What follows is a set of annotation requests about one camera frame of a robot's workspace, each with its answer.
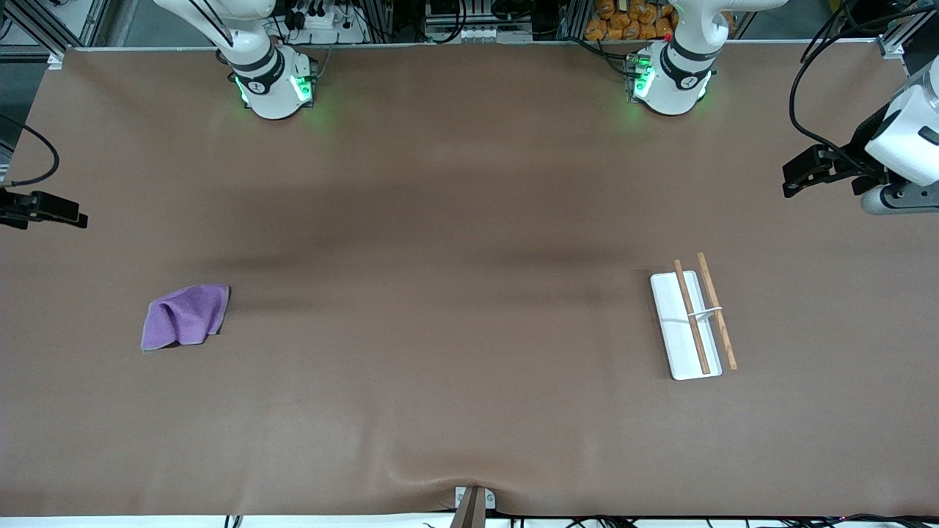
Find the white rectangular tray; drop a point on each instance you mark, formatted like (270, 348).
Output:
(678, 330)

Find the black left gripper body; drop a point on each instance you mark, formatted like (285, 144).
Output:
(859, 149)

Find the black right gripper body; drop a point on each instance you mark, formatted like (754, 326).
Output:
(18, 207)

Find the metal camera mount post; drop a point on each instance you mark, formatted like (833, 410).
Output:
(469, 513)

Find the brown table mat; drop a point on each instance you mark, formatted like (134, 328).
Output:
(469, 330)

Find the white power strip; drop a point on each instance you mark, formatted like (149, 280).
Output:
(323, 22)

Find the purple microfibre towel grey edge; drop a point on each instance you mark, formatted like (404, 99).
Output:
(187, 315)

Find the aluminium frame profile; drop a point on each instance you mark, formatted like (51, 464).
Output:
(899, 40)
(44, 37)

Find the orange snack bags pile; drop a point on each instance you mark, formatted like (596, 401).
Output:
(623, 28)

